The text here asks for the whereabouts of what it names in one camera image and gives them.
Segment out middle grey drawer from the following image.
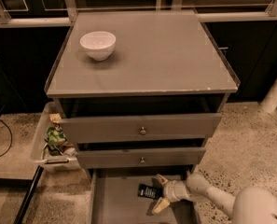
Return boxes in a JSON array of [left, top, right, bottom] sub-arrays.
[[76, 147, 206, 169]]

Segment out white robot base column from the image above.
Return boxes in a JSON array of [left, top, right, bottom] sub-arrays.
[[261, 78, 277, 113]]

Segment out brass drawer knob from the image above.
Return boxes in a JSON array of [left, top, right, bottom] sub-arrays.
[[140, 157, 145, 164], [139, 127, 147, 135]]

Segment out tan snack packet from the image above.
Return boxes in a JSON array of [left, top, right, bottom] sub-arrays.
[[49, 113, 61, 124]]

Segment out brass top drawer knob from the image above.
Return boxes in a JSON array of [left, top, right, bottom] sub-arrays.
[[139, 127, 147, 135]]

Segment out brass middle drawer knob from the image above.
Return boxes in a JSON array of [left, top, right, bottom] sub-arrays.
[[140, 157, 145, 164]]

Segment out grey drawer cabinet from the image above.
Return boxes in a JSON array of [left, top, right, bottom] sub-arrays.
[[44, 10, 241, 179]]

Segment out black floor cable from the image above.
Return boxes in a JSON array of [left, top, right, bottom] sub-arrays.
[[0, 118, 14, 162]]

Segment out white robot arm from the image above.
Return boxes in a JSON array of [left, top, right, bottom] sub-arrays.
[[152, 172, 277, 224]]

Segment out bottom grey open drawer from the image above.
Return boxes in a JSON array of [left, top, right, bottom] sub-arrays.
[[88, 166, 201, 224]]

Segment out green snack packet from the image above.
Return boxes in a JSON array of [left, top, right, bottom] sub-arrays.
[[47, 126, 67, 147]]

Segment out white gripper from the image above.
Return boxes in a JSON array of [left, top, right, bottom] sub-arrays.
[[152, 174, 188, 215]]

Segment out white ceramic bowl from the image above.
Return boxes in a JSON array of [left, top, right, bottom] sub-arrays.
[[80, 31, 117, 61]]

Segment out white railing bar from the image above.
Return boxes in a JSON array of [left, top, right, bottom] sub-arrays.
[[0, 11, 277, 28]]

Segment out dark blue rxbar wrapper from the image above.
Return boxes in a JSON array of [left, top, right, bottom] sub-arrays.
[[137, 184, 162, 200]]

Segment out top grey drawer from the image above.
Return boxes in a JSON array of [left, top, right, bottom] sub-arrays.
[[60, 113, 221, 143]]

